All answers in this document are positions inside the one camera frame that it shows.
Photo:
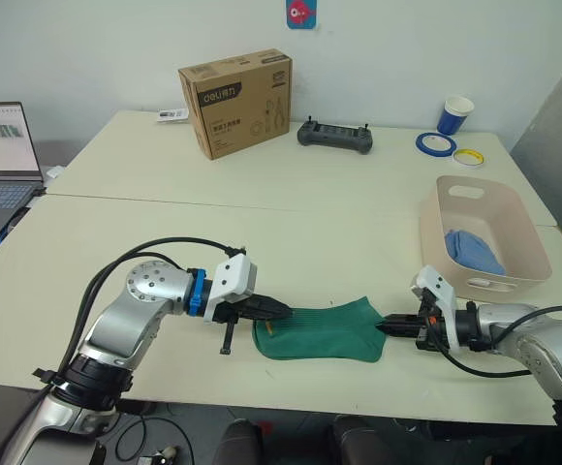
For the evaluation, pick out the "grey open laptop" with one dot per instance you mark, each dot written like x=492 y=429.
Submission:
x=0 y=145

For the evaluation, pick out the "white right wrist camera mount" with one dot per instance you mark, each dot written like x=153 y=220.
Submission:
x=448 y=302

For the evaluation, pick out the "brown cardboard box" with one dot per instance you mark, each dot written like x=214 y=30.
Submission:
x=242 y=111

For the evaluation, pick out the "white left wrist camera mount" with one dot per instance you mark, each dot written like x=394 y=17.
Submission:
x=235 y=278

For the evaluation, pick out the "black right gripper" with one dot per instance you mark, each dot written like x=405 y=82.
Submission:
x=426 y=334

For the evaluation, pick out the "white paper label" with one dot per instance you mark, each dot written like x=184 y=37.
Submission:
x=172 y=114

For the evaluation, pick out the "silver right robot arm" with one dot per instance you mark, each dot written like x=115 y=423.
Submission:
x=533 y=339

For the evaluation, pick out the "yellow tape roll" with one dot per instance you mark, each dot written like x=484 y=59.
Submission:
x=479 y=157

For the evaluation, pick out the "white power adapter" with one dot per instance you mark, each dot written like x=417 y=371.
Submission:
x=54 y=174

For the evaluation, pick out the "blue folded sock pair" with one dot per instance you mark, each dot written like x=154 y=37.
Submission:
x=475 y=252

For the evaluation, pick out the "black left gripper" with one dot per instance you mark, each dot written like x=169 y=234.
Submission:
x=230 y=312

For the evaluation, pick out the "blue paper cup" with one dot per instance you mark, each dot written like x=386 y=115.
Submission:
x=453 y=118

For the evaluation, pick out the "blue tape roll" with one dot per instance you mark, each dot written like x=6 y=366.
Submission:
x=424 y=145

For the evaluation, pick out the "green sock pair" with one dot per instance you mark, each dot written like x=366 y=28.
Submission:
x=324 y=331

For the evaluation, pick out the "beige plastic container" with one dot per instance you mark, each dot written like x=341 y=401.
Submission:
x=513 y=218

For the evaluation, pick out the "dark grey remote controller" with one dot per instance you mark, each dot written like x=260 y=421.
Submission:
x=335 y=135

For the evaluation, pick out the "blue fish wall sticker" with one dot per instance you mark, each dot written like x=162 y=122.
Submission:
x=301 y=13

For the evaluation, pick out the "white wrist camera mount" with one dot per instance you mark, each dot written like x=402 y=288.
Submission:
x=448 y=302
x=235 y=278

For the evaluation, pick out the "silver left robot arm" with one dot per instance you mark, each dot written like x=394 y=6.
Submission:
x=131 y=319

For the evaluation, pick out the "grey partition board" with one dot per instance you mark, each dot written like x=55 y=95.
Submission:
x=557 y=145

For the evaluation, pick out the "dark rounded shape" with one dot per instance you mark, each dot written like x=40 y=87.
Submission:
x=358 y=441
x=237 y=443

